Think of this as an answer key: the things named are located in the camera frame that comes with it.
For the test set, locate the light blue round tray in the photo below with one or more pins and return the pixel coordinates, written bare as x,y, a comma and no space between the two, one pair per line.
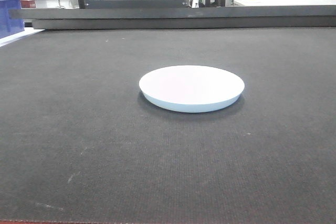
191,88

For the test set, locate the dark grey table mat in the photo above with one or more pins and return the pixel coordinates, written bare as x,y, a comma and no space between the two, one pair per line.
80,143

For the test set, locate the white table at right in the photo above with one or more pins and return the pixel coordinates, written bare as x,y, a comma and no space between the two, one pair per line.
260,3

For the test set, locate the red box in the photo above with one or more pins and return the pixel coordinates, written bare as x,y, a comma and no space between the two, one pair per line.
28,3

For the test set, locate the blue plastic crate at left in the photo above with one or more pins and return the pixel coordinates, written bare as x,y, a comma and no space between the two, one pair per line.
10,26

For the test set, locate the black bar rail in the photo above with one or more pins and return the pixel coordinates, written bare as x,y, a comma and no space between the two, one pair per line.
178,18

